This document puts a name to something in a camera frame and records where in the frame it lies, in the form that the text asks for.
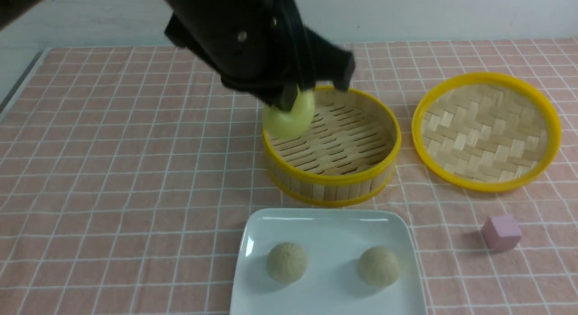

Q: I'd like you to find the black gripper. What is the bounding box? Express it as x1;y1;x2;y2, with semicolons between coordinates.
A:
165;0;355;113

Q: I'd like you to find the yellow steamed bun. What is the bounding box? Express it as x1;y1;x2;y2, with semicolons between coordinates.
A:
262;89;315;139

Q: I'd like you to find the white steamed bun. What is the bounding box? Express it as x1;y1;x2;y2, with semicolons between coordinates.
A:
266;242;309;285
357;246;402;289

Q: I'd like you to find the white square plate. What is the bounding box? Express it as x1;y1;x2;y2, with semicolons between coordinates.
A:
230;208;428;315

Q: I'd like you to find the bamboo steamer basket yellow rim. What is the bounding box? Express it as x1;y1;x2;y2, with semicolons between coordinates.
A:
263;86;402;207

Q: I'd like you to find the woven bamboo steamer lid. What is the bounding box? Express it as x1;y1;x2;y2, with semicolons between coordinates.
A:
411;72;562;192

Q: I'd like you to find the pink checkered tablecloth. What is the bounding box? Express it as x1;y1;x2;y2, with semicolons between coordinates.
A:
0;38;578;315

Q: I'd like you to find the pink cube block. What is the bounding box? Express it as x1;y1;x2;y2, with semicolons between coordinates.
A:
480;214;522;252

